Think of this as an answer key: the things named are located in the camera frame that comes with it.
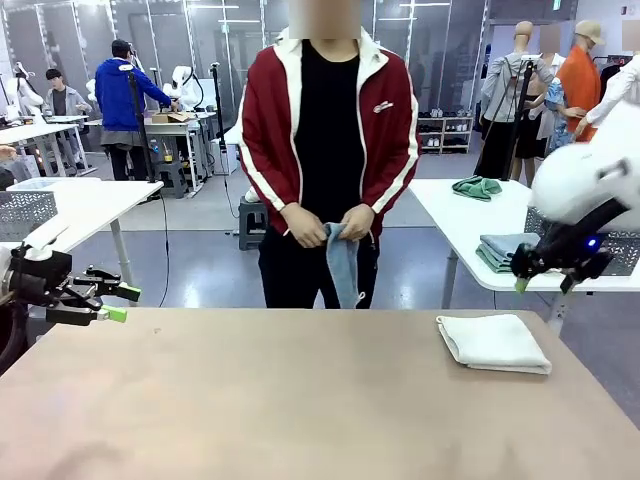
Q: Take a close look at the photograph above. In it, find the crumpled green towel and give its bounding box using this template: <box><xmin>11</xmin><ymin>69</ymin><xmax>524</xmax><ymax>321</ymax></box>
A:
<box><xmin>452</xmin><ymin>175</ymin><xmax>503</xmax><ymax>202</ymax></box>

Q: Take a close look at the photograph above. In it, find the black camera tripod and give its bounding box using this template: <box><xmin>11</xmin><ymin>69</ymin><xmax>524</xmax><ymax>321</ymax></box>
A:
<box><xmin>472</xmin><ymin>53</ymin><xmax>544</xmax><ymax>182</ymax></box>

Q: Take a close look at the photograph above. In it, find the mannequin in grey shirt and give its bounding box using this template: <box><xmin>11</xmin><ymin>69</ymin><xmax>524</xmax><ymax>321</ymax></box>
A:
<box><xmin>479</xmin><ymin>20</ymin><xmax>559</xmax><ymax>182</ymax></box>

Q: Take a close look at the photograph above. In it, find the blue terry towel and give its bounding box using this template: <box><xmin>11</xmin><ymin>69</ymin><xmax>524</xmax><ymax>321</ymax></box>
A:
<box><xmin>323</xmin><ymin>222</ymin><xmax>367</xmax><ymax>310</ymax></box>

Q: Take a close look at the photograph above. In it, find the seated person in grey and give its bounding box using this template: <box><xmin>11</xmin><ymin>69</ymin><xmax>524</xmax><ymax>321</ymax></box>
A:
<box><xmin>42</xmin><ymin>68</ymin><xmax>94</xmax><ymax>171</ymax></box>

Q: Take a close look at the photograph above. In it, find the folded grey-blue towel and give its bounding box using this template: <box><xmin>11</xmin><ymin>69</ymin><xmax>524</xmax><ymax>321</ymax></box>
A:
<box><xmin>479</xmin><ymin>232</ymin><xmax>541</xmax><ymax>256</ymax></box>

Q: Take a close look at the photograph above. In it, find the person's right forearm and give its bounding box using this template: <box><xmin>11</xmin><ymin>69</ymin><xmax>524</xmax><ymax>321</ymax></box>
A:
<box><xmin>238</xmin><ymin>144</ymin><xmax>304</xmax><ymax>236</ymax></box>

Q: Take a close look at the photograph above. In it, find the grey step stool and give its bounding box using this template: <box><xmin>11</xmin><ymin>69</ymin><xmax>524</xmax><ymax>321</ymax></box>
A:
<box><xmin>154</xmin><ymin>162</ymin><xmax>189</xmax><ymax>200</ymax></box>

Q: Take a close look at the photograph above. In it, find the grey plastic stool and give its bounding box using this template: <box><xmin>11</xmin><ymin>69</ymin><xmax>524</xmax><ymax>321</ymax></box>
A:
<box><xmin>238</xmin><ymin>195</ymin><xmax>269</xmax><ymax>251</ymax></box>

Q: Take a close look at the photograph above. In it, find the folded green towel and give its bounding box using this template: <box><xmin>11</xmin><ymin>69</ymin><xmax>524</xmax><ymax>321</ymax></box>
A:
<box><xmin>474</xmin><ymin>247</ymin><xmax>521</xmax><ymax>274</ymax></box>

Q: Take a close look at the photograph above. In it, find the cardboard box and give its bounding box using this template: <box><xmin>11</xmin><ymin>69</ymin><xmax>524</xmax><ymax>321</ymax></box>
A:
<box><xmin>151</xmin><ymin>110</ymin><xmax>195</xmax><ymax>125</ymax></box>

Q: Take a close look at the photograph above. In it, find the white work table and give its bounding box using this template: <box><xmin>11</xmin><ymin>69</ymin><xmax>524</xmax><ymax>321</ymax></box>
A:
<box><xmin>407</xmin><ymin>178</ymin><xmax>640</xmax><ymax>321</ymax></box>
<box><xmin>0</xmin><ymin>177</ymin><xmax>165</xmax><ymax>301</ymax></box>

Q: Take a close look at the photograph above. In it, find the grey perforated metal basket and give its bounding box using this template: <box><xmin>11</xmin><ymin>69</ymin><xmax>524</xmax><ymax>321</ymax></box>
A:
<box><xmin>0</xmin><ymin>190</ymin><xmax>59</xmax><ymax>242</ymax></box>
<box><xmin>524</xmin><ymin>207</ymin><xmax>640</xmax><ymax>277</ymax></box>

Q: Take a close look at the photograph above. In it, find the white background workbench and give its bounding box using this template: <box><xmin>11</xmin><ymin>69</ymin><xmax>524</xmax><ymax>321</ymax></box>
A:
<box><xmin>144</xmin><ymin>112</ymin><xmax>217</xmax><ymax>194</ymax></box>
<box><xmin>0</xmin><ymin>114</ymin><xmax>92</xmax><ymax>177</ymax></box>

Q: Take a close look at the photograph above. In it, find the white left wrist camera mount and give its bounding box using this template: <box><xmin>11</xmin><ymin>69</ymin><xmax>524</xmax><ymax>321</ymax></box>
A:
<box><xmin>22</xmin><ymin>223</ymin><xmax>70</xmax><ymax>262</ymax></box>

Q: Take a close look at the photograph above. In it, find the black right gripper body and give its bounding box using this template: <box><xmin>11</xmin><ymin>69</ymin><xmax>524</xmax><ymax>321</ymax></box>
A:
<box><xmin>509</xmin><ymin>234</ymin><xmax>612</xmax><ymax>296</ymax></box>

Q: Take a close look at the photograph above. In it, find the person's right hand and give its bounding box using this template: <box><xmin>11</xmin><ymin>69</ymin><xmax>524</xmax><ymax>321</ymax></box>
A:
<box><xmin>286</xmin><ymin>201</ymin><xmax>329</xmax><ymax>249</ymax></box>

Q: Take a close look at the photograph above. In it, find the person in blue hoodie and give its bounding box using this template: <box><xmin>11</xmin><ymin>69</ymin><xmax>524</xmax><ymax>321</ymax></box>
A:
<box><xmin>94</xmin><ymin>38</ymin><xmax>174</xmax><ymax>182</ymax></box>

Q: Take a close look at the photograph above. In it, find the black camera stand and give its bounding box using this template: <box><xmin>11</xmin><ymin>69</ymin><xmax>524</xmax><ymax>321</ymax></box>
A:
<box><xmin>124</xmin><ymin>69</ymin><xmax>157</xmax><ymax>184</ymax></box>
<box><xmin>209</xmin><ymin>62</ymin><xmax>228</xmax><ymax>176</ymax></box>

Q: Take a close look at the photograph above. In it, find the person's left hand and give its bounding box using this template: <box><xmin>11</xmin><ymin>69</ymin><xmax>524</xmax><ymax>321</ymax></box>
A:
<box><xmin>340</xmin><ymin>203</ymin><xmax>377</xmax><ymax>243</ymax></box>

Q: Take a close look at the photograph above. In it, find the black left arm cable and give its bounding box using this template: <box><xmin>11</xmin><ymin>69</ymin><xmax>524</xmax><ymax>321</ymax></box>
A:
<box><xmin>0</xmin><ymin>298</ymin><xmax>32</xmax><ymax>374</ymax></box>

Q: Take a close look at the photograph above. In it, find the figure in floral blue shirt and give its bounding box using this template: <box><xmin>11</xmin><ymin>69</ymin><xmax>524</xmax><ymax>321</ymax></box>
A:
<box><xmin>537</xmin><ymin>22</ymin><xmax>576</xmax><ymax>151</ymax></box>

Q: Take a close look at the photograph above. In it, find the person's left forearm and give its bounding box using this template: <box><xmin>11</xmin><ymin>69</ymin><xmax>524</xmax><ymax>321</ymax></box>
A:
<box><xmin>359</xmin><ymin>144</ymin><xmax>421</xmax><ymax>217</ymax></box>

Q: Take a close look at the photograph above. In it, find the person in red jacket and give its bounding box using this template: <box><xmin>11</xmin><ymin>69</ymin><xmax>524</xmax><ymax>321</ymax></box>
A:
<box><xmin>238</xmin><ymin>0</ymin><xmax>421</xmax><ymax>310</ymax></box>

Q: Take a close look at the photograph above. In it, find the pale whitish terry towel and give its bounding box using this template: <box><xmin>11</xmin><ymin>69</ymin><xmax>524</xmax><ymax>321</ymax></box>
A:
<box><xmin>435</xmin><ymin>313</ymin><xmax>554</xmax><ymax>376</ymax></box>

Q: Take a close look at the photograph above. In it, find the white shoe shelf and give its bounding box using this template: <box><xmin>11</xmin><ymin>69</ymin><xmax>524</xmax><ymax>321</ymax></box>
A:
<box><xmin>417</xmin><ymin>115</ymin><xmax>475</xmax><ymax>155</ymax></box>

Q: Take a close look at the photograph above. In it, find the mannequin in orange jacket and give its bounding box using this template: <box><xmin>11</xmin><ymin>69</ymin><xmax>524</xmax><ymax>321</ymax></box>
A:
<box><xmin>555</xmin><ymin>19</ymin><xmax>609</xmax><ymax>144</ymax></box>

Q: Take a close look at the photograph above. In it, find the mannequin in white shirt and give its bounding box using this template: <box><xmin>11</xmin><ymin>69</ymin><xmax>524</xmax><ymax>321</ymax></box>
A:
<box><xmin>574</xmin><ymin>52</ymin><xmax>640</xmax><ymax>141</ymax></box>

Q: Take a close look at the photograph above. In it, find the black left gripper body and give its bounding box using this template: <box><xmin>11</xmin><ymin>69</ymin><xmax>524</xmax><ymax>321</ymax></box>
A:
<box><xmin>8</xmin><ymin>247</ymin><xmax>77</xmax><ymax>310</ymax></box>

